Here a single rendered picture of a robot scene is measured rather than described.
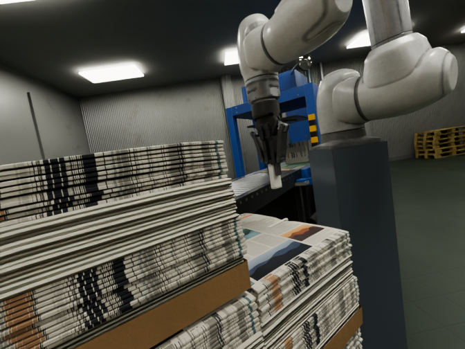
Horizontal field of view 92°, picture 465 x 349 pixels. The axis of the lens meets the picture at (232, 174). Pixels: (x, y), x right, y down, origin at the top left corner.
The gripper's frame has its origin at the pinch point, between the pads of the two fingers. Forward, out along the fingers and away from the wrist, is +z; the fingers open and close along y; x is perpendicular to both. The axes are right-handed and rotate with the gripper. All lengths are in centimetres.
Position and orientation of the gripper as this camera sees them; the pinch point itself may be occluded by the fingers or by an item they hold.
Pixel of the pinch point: (275, 175)
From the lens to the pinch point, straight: 63.7
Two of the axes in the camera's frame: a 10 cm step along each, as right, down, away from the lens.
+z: 1.6, 9.8, 0.9
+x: 7.9, -1.8, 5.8
